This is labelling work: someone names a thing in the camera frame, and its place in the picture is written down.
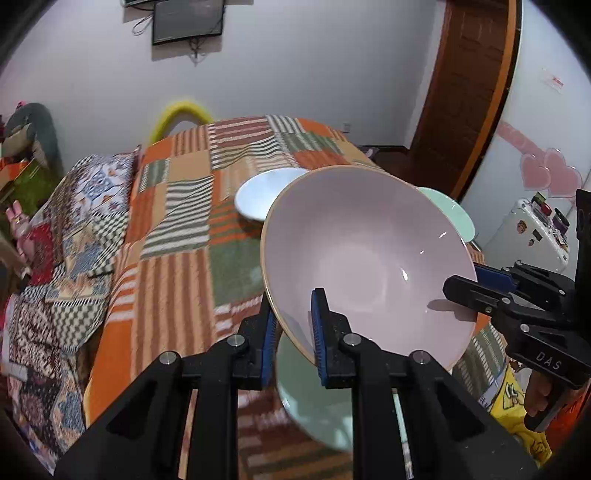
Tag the patterned quilt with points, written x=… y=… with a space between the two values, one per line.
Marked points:
x=69 y=258

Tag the black wall television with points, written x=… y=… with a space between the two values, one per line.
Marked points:
x=136 y=2

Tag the pale green bowl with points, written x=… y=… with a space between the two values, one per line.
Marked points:
x=455 y=217

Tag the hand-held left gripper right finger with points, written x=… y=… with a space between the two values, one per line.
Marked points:
x=319 y=332

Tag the brown wooden door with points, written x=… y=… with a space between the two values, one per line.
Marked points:
x=461 y=92

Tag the yellow foam tube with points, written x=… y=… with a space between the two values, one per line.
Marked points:
x=182 y=110

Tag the small black wall monitor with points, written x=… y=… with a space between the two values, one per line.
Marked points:
x=189 y=21

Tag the white suitcase with stickers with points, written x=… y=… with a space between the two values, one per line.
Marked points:
x=521 y=235

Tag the person's right hand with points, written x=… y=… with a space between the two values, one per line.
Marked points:
x=536 y=394

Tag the pink bowl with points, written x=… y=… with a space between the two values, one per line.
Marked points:
x=369 y=258

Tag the green storage box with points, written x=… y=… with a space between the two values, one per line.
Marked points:
x=23 y=184

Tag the yellow cartoon cloth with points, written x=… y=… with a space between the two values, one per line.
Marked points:
x=512 y=401

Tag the white bowl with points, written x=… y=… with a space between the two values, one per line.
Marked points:
x=258 y=194

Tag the pink rabbit toy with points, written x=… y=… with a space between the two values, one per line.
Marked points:
x=19 y=224

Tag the dark shoes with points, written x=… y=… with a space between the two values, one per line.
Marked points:
x=368 y=151

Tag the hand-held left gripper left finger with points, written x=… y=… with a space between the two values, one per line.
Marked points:
x=268 y=350

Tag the grey plush toy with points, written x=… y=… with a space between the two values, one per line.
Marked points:
x=34 y=127

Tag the red and white label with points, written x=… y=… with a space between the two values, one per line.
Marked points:
x=554 y=81

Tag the white heart-print wardrobe door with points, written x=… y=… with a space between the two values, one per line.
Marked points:
x=545 y=138

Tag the striped patchwork blanket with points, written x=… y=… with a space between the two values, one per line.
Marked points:
x=184 y=258

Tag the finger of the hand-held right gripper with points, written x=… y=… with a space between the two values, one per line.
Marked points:
x=475 y=295
x=494 y=275

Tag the pale green plate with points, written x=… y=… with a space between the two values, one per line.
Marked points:
x=302 y=401

